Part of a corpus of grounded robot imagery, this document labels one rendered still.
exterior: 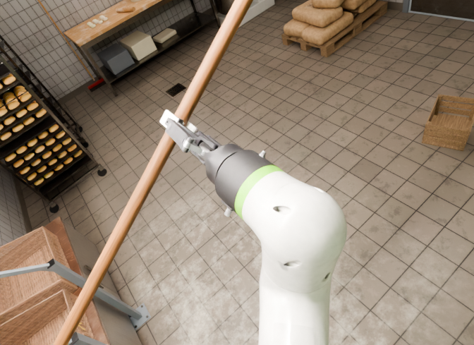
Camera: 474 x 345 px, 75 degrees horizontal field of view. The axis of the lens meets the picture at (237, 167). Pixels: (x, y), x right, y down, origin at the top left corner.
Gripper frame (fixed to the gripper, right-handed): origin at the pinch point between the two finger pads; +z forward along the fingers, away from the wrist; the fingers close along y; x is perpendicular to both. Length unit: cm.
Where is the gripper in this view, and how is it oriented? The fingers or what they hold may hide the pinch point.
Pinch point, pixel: (178, 125)
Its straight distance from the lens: 64.1
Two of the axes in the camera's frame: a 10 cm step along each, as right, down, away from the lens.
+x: 5.0, -8.5, -1.7
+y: 6.4, 2.3, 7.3
